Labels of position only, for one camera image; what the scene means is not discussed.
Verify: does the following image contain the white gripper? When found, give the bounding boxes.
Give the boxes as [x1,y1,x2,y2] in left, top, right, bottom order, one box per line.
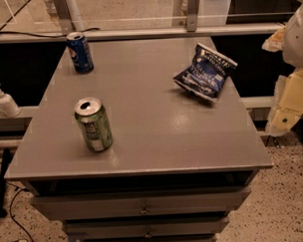
[261,3,303,136]

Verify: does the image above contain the green soda can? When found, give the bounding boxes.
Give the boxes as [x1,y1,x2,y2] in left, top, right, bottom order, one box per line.
[74,97,113,152]

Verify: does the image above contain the blue pepsi can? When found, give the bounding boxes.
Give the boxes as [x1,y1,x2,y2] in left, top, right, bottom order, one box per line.
[66,32,94,74]

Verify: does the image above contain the blue chip bag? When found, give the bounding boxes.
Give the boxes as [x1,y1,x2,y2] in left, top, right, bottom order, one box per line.
[173,43,237,102]

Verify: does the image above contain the grey drawer cabinet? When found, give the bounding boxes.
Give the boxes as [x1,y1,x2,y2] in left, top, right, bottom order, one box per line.
[7,38,272,242]

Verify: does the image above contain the metal drawer knob upper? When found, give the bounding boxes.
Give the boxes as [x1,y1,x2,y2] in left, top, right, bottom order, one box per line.
[140,205,150,216]

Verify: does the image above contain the metal drawer knob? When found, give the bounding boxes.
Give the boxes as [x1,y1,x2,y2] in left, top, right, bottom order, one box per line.
[140,205,150,216]
[144,230,152,239]

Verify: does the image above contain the metal drawer knob lower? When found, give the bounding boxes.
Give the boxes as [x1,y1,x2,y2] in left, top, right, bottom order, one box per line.
[144,230,152,239]

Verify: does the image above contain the white pump bottle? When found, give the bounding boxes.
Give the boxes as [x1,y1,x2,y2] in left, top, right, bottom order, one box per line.
[0,85,21,117]

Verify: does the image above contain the black stand leg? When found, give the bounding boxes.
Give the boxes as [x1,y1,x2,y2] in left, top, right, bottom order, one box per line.
[0,148,11,219]

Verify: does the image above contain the black cable on ledge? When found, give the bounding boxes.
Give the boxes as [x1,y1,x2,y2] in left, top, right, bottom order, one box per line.
[0,26,102,41]

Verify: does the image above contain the black floor cable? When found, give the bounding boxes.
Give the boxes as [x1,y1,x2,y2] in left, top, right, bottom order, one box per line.
[0,171,41,242]

